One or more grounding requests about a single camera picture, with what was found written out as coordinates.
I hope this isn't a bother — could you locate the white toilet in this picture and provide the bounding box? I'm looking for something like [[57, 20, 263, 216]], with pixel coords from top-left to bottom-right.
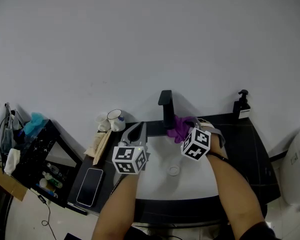
[[279, 123, 300, 207]]

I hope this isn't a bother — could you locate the black vanity cabinet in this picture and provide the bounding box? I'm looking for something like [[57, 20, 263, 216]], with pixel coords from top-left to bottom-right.
[[66, 113, 283, 228]]

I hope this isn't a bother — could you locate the person's right forearm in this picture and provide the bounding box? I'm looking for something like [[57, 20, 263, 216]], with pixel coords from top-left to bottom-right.
[[205, 147, 266, 240]]

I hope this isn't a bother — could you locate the purple cloth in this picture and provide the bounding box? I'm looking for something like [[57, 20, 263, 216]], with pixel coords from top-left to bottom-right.
[[166, 115, 199, 145]]

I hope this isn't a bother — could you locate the black floor cable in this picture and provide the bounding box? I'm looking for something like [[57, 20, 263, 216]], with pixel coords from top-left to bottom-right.
[[29, 187, 58, 240]]

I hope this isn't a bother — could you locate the white sink basin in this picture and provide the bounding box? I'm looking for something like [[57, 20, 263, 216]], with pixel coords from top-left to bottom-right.
[[112, 128, 220, 201]]

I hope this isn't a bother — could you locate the person's left forearm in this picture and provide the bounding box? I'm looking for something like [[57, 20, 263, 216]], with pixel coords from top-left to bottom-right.
[[90, 172, 141, 240]]

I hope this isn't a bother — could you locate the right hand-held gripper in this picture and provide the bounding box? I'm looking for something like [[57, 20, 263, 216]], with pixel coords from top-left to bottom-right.
[[180, 117, 227, 162]]

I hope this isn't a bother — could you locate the black smartphone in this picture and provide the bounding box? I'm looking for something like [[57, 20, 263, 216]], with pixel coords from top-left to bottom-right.
[[75, 167, 104, 208]]

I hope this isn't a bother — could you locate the blue flat packet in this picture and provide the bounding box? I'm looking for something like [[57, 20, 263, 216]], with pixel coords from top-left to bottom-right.
[[35, 182, 59, 199]]

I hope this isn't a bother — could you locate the clear plastic bottle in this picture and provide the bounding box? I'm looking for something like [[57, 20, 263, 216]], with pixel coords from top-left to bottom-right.
[[45, 162, 64, 178]]

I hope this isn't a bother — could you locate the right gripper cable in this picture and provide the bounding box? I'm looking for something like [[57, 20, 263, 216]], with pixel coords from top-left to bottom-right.
[[206, 151, 229, 162]]

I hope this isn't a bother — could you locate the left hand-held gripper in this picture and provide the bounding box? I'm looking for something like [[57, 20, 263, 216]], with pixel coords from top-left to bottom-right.
[[111, 121, 151, 176]]

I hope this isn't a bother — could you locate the black marbled side table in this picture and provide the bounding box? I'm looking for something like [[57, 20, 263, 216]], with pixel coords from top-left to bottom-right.
[[10, 118, 84, 209]]

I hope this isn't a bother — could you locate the white mug with blue print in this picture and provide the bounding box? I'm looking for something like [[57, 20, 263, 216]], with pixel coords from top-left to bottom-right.
[[106, 108, 127, 133]]

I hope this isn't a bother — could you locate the round sink drain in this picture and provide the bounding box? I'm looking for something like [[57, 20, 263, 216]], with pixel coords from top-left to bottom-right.
[[167, 166, 181, 177]]

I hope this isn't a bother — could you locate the black faucet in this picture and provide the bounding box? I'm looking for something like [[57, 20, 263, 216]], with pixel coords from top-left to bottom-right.
[[157, 89, 177, 130]]

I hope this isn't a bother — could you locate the white round jar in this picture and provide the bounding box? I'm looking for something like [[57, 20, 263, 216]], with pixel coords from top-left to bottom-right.
[[38, 177, 56, 193]]

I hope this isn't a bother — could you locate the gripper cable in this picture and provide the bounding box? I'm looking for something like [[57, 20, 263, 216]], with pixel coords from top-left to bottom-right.
[[206, 151, 229, 162], [109, 174, 124, 198]]

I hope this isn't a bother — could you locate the white rag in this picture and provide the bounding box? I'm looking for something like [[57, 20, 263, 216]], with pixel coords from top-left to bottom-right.
[[3, 147, 22, 177]]

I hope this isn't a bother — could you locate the black soap dispenser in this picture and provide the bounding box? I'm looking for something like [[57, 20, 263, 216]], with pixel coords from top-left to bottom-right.
[[232, 89, 252, 121]]

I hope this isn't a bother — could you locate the person's dark clothing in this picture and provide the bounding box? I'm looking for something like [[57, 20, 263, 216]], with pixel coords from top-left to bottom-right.
[[129, 219, 279, 240]]

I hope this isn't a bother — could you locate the green label bottle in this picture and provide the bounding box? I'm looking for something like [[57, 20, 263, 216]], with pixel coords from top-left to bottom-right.
[[41, 171, 64, 190]]

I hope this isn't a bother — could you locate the beige tube packet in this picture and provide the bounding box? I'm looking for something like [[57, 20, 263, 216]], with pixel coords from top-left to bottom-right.
[[83, 130, 106, 158]]

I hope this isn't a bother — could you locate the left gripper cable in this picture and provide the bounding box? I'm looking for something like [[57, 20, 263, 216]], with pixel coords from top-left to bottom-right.
[[109, 174, 124, 198]]

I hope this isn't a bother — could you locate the brown cardboard sheet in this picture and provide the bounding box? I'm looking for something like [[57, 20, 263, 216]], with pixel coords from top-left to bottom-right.
[[0, 149, 29, 202]]

